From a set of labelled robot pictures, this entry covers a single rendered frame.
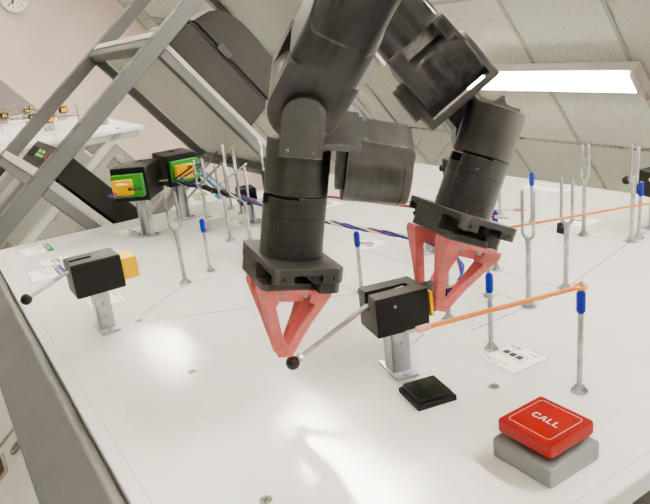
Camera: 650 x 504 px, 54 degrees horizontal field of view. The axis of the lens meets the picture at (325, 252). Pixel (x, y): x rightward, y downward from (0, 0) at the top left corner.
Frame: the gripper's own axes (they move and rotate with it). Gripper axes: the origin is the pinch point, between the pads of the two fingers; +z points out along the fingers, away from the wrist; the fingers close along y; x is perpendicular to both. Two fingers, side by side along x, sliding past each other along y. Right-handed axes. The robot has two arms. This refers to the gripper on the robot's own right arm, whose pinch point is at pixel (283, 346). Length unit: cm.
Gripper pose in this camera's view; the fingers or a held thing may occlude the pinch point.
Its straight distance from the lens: 61.7
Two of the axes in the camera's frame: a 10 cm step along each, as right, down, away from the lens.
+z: -0.9, 9.6, 2.5
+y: -3.7, -2.6, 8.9
